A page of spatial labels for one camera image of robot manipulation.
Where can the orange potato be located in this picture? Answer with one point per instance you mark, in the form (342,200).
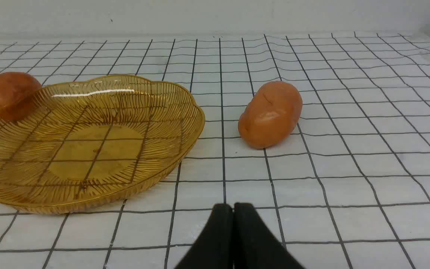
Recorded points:
(17,91)
(271,115)

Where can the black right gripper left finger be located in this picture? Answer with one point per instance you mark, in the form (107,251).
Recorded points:
(212,248)

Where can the amber transparent plastic plate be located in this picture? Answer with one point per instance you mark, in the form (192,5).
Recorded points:
(88,143)

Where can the white grid tablecloth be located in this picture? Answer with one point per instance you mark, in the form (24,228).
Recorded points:
(348,188)

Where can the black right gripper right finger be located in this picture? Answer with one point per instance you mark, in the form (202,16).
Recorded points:
(254,246)

